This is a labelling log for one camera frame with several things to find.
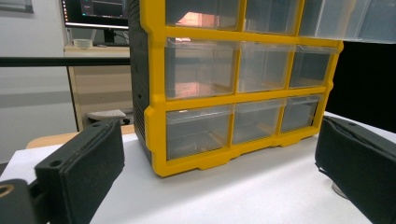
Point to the black horizontal bar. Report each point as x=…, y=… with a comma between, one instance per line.
x=62, y=61

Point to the black computer monitor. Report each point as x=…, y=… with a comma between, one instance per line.
x=93, y=12

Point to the yellow black drawer cabinet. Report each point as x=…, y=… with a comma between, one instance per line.
x=157, y=130

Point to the small metal round object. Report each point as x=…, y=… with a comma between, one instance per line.
x=337, y=189

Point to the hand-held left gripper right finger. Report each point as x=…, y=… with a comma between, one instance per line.
x=361, y=161

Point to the row of closed clear drawers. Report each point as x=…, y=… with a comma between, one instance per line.
x=199, y=68

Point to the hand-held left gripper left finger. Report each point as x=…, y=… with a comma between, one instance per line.
x=81, y=168

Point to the roll of clear tape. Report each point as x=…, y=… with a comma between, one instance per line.
x=82, y=43

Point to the pulled-out clear plastic drawer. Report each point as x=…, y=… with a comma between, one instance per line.
x=351, y=18

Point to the light wooden desk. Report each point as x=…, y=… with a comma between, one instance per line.
x=99, y=84

